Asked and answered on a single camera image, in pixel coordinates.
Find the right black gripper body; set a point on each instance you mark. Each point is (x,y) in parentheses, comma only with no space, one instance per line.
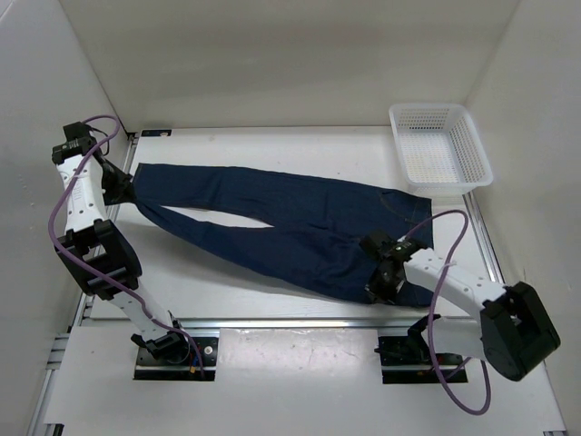
(380,286)

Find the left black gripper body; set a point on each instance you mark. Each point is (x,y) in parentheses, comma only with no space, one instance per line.
(114,183)

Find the dark blue denim trousers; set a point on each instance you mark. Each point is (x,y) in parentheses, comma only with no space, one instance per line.
(300,229)

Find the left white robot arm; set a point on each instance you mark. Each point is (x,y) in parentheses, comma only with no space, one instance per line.
(97,255)

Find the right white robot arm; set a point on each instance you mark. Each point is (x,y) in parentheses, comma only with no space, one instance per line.
(509,327)

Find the small dark corner label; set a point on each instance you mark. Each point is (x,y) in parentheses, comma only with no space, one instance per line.
(156,133)

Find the white perforated plastic basket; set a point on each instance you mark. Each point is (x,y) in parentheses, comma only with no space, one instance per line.
(439,149)

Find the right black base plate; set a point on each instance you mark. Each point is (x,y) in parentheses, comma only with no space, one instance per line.
(400,365)

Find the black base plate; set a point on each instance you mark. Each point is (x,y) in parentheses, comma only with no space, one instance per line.
(182,367)
(400,365)

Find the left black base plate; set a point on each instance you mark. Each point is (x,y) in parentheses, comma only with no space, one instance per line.
(182,367)

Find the aluminium frame rail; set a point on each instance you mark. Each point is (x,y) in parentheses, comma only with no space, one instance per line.
(288,364)

